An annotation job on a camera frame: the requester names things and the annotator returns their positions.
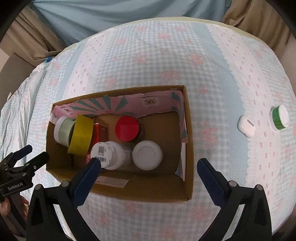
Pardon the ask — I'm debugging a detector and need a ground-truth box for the pale green jar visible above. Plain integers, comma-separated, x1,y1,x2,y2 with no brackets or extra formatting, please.
54,116,76,148

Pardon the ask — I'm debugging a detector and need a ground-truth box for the yellow tape roll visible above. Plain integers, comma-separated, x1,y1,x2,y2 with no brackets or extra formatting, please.
68,115,93,156

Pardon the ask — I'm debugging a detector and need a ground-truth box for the red medicine box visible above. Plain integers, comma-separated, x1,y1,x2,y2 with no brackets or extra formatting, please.
85,123,108,164

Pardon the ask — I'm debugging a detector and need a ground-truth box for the white vitamin bottle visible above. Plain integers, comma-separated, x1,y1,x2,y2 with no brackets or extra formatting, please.
90,141,132,170

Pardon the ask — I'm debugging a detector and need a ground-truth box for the white earbuds case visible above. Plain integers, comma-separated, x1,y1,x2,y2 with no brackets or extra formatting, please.
237,115,256,138

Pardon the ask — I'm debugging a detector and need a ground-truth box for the red lid jar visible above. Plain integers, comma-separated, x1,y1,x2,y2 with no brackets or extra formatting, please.
114,115,142,142

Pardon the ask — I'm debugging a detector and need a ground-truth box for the green label white jar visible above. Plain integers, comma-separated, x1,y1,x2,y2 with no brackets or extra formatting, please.
269,104,290,131

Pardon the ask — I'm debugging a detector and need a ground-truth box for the white lid jar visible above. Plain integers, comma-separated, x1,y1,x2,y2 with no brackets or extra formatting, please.
132,141,163,171

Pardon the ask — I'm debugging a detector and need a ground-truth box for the person left hand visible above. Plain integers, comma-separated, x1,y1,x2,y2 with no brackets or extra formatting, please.
1,196,29,220

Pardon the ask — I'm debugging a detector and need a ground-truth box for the beige headboard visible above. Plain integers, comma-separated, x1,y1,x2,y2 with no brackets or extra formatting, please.
0,54,35,108

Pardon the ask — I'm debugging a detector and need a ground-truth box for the left beige curtain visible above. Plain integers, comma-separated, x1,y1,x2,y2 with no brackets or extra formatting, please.
1,6,65,66

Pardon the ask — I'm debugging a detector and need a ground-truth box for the beige curtain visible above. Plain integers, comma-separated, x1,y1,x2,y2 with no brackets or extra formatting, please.
222,0,291,59
1,6,65,66

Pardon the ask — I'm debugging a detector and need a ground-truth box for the brown cardboard box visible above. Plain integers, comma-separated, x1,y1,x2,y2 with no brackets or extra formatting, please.
46,85,194,203

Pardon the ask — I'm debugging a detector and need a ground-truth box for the light blue hanging cloth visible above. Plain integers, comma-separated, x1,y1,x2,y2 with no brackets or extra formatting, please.
28,0,231,46

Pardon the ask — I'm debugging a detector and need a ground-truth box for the right beige curtain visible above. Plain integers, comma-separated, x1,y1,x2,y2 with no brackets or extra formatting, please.
222,0,291,59

